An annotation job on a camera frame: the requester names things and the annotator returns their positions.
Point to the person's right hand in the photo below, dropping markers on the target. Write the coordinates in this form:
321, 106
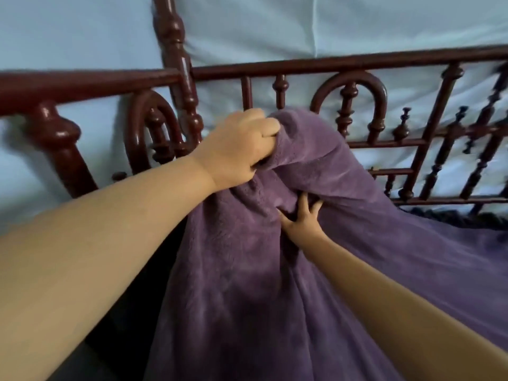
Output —
303, 224

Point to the person's left hand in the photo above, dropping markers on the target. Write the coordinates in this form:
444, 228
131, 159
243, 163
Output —
238, 146

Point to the purple fleece duvet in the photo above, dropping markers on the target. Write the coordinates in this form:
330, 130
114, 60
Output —
297, 273

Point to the red wooden bed frame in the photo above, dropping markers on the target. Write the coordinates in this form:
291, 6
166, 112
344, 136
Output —
178, 75

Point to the person's left forearm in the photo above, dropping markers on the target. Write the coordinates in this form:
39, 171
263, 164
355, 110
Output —
79, 265

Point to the person's right forearm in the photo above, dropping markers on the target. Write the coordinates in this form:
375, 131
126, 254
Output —
405, 313

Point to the pale mosquito net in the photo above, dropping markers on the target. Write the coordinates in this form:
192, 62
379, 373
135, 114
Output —
317, 27

